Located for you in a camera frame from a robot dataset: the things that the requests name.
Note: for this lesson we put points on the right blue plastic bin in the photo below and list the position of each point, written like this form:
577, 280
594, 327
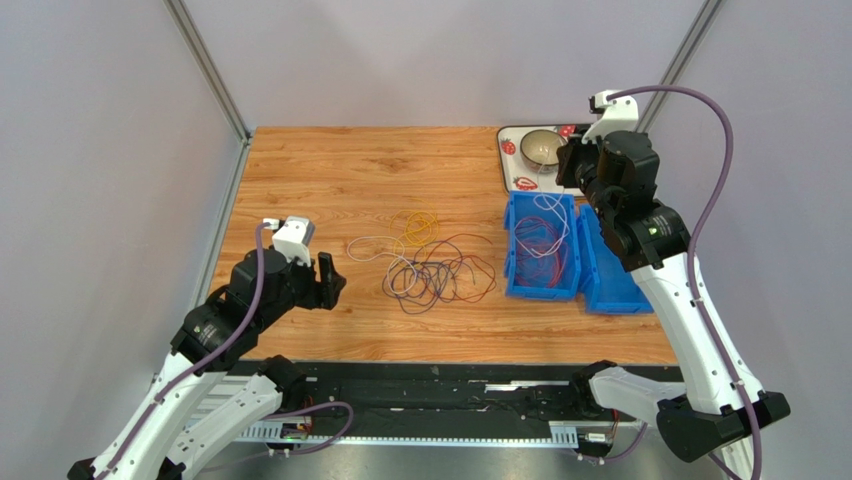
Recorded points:
606, 288

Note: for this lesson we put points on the left aluminium frame post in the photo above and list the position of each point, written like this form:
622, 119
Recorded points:
193, 38

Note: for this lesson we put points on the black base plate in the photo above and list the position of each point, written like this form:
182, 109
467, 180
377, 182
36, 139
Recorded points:
443, 400

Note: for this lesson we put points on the strawberry print tray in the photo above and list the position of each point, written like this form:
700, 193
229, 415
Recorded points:
516, 176

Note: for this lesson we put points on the slotted cable duct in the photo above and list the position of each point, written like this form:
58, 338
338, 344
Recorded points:
558, 435

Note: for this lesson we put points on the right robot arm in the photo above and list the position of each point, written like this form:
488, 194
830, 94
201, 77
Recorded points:
719, 400

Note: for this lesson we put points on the aluminium frame post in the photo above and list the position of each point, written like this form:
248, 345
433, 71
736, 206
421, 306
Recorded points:
193, 38
692, 40

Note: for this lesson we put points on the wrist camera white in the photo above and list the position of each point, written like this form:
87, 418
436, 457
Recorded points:
618, 114
291, 238

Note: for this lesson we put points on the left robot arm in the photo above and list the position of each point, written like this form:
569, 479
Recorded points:
161, 441

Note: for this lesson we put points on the ceramic bowl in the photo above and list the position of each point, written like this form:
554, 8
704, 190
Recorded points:
539, 150

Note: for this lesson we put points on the left blue plastic bin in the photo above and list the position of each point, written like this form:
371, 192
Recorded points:
542, 261

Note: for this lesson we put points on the right aluminium frame post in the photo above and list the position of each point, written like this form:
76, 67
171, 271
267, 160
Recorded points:
692, 40

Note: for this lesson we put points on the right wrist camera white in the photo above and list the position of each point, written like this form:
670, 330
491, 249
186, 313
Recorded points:
618, 114

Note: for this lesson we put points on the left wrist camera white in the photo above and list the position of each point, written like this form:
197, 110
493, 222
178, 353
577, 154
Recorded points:
291, 238

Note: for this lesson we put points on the blue plastic bin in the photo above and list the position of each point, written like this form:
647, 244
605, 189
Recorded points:
542, 261
606, 288

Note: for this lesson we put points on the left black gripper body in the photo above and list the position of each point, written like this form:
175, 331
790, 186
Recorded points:
304, 284

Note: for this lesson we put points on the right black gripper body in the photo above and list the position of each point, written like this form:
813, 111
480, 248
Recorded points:
571, 166

